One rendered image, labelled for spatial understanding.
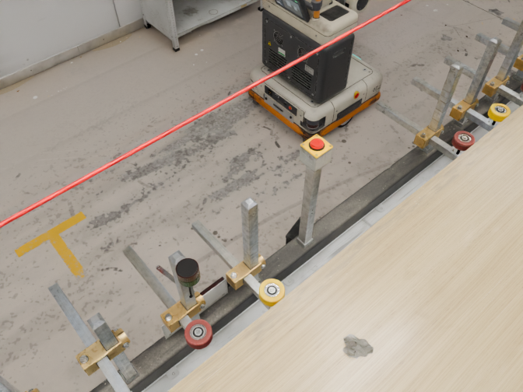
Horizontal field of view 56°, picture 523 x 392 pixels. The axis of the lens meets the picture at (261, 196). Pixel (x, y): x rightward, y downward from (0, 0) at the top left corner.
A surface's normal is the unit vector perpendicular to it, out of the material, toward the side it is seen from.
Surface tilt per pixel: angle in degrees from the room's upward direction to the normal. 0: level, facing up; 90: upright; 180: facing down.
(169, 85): 0
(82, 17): 90
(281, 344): 0
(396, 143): 0
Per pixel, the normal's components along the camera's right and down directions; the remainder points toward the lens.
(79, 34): 0.66, 0.59
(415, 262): 0.00, -0.62
